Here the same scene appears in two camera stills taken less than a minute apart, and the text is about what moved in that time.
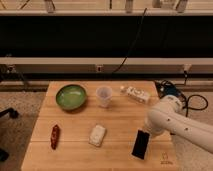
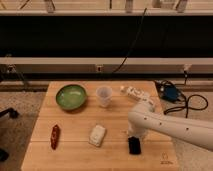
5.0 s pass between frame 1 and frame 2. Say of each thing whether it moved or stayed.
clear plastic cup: stayed
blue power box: stayed
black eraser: moved
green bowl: stayed
